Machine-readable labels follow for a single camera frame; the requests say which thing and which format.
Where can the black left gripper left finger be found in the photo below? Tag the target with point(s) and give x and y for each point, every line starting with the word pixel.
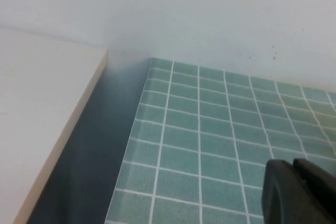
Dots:
pixel 283 197

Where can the white raised board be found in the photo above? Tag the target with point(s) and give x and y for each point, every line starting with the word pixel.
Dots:
pixel 39 103

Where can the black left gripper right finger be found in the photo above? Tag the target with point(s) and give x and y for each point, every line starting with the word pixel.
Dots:
pixel 323 192

